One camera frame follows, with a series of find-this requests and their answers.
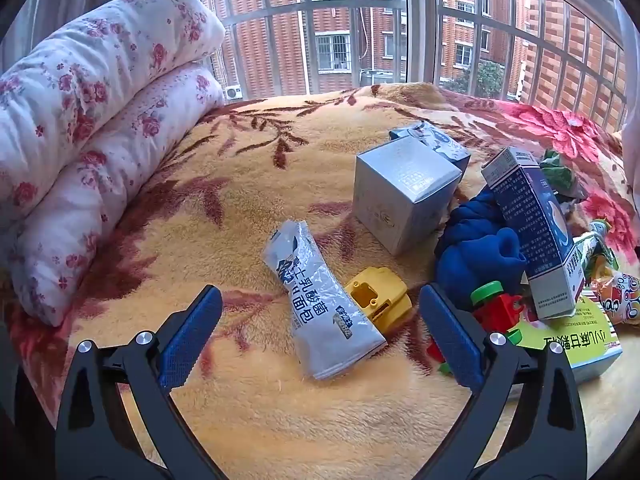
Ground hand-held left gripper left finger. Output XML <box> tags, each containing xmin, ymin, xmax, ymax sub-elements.
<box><xmin>55</xmin><ymin>284</ymin><xmax>228</xmax><ymax>480</ymax></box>

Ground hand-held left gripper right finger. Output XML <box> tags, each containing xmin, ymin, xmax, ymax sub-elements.
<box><xmin>419</xmin><ymin>282</ymin><xmax>587</xmax><ymax>480</ymax></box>

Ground white bread wrapper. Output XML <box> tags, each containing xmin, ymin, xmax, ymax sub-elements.
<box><xmin>262</xmin><ymin>220</ymin><xmax>388</xmax><ymax>381</ymax></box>

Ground small green snack packet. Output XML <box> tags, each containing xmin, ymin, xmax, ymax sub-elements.
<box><xmin>570</xmin><ymin>219</ymin><xmax>620</xmax><ymax>281</ymax></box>

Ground large green snack bag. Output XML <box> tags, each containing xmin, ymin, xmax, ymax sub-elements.
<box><xmin>540</xmin><ymin>149</ymin><xmax>583</xmax><ymax>203</ymax></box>

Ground red toy wagon green wheels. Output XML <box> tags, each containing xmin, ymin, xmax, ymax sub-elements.
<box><xmin>427</xmin><ymin>281</ymin><xmax>526</xmax><ymax>376</ymax></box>

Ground yellow toy truck cab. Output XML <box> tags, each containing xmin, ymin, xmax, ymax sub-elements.
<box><xmin>343</xmin><ymin>266</ymin><xmax>413</xmax><ymax>335</ymax></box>

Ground blue cloth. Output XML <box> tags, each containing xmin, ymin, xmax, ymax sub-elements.
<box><xmin>434</xmin><ymin>187</ymin><xmax>528</xmax><ymax>311</ymax></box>

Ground tall dark blue carton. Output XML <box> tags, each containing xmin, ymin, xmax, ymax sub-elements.
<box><xmin>481</xmin><ymin>146</ymin><xmax>586</xmax><ymax>321</ymax></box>

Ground green yellow medicine box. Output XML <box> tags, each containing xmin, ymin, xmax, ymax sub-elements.
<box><xmin>507</xmin><ymin>296</ymin><xmax>623</xmax><ymax>385</ymax></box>

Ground grey cardboard box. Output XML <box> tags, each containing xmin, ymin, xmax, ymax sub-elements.
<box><xmin>353</xmin><ymin>136</ymin><xmax>462</xmax><ymax>257</ymax></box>

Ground beige leaf-pattern blanket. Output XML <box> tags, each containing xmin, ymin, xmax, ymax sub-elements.
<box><xmin>0</xmin><ymin>82</ymin><xmax>640</xmax><ymax>480</ymax></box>

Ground orange snack packet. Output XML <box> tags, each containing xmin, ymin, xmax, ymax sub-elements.
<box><xmin>590</xmin><ymin>270</ymin><xmax>640</xmax><ymax>326</ymax></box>

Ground small blue white carton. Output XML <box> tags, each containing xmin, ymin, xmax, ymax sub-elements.
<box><xmin>389</xmin><ymin>121</ymin><xmax>472</xmax><ymax>181</ymax></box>

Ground white floral quilt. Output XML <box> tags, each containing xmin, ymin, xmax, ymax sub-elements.
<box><xmin>0</xmin><ymin>0</ymin><xmax>227</xmax><ymax>328</ymax></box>

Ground white sheer curtain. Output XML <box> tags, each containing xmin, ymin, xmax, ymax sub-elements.
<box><xmin>621</xmin><ymin>105</ymin><xmax>640</xmax><ymax>248</ymax></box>

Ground window security grille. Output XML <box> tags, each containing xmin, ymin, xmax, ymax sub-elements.
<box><xmin>100</xmin><ymin>0</ymin><xmax>631</xmax><ymax>131</ymax></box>

